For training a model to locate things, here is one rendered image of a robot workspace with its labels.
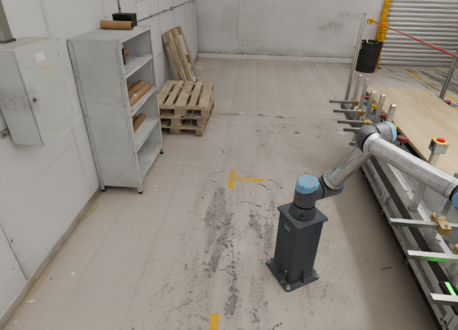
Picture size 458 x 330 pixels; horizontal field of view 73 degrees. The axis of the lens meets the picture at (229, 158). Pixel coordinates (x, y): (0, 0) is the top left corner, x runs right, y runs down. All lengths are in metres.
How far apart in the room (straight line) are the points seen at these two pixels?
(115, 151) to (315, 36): 7.01
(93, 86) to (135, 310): 1.87
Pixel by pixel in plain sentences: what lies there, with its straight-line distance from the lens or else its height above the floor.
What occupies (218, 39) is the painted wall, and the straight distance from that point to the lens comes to 9.12.
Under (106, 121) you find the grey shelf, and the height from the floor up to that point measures 0.82.
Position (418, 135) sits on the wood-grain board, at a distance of 3.07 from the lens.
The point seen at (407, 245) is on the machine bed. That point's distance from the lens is 3.00.
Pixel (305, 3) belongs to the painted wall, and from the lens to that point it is 9.05.
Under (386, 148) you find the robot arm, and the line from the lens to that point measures 1.61.
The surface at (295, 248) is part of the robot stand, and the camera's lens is 2.30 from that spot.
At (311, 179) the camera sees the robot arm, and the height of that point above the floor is 0.87.
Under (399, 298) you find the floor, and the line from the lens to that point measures 2.81.
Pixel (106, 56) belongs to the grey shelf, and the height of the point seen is 1.42.
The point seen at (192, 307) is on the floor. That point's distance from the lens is 2.45.
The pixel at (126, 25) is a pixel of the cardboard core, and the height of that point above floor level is 1.60.
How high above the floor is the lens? 2.03
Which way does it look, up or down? 31 degrees down
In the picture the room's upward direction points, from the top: 1 degrees clockwise
